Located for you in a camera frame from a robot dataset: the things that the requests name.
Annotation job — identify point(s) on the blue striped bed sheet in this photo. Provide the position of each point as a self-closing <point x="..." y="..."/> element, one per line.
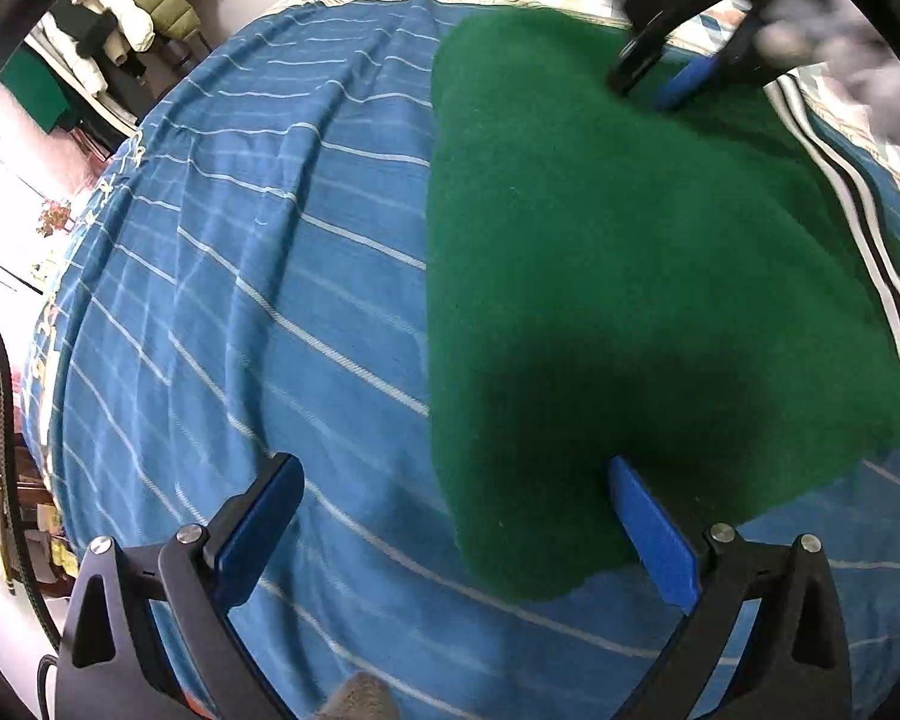
<point x="232" y="277"/>

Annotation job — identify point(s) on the green varsity jacket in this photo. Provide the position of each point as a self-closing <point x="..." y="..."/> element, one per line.
<point x="607" y="277"/>

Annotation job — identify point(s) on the olive puffer jacket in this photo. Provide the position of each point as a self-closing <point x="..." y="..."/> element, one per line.
<point x="165" y="11"/>

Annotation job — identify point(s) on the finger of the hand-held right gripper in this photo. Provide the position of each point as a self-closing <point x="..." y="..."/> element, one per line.
<point x="641" y="60"/>
<point x="686" y="86"/>

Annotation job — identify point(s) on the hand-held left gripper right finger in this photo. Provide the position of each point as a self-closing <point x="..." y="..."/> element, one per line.
<point x="656" y="532"/>

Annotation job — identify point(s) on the person's fuzzy clothing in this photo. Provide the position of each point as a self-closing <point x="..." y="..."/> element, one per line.
<point x="360" y="699"/>

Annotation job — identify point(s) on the white puffer garment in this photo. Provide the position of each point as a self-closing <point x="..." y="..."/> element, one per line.
<point x="124" y="19"/>

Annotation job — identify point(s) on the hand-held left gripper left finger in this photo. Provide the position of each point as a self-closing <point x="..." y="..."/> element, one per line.
<point x="259" y="532"/>

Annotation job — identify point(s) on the wooden furniture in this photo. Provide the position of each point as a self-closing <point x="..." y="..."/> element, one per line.
<point x="34" y="495"/>

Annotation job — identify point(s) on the green cloth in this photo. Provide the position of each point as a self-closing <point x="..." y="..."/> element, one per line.
<point x="37" y="90"/>

